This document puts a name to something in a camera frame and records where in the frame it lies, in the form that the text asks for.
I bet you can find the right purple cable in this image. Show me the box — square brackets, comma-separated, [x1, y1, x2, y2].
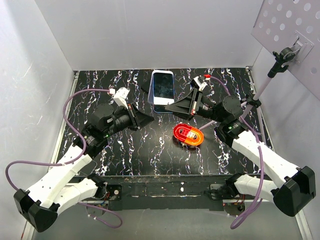
[209, 76, 265, 230]

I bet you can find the red orange oval tray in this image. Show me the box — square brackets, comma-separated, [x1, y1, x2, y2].
[172, 123, 205, 148]

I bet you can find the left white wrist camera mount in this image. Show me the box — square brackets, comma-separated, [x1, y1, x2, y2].
[108, 87, 130, 109]

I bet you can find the perforated lilac panel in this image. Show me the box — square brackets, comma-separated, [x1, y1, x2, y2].
[251, 0, 320, 98]

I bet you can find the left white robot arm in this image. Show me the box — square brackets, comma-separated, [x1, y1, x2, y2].
[13, 103, 154, 233]

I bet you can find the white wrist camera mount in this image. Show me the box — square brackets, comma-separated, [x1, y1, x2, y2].
[190, 74, 211, 92]
[108, 87, 130, 109]

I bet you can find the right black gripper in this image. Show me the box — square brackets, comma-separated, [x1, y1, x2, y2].
[164, 87, 225, 124]

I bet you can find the lilac phone case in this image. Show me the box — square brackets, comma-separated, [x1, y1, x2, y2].
[148, 70, 175, 113]

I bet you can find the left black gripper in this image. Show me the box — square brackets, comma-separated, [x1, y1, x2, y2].
[103, 102, 154, 138]

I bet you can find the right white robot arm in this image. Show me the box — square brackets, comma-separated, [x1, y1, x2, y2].
[165, 88, 316, 217]

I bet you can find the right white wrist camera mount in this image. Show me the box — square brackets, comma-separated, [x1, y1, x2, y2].
[190, 74, 211, 92]

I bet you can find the smartphone with black screen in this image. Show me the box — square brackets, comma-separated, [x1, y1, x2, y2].
[152, 70, 175, 104]

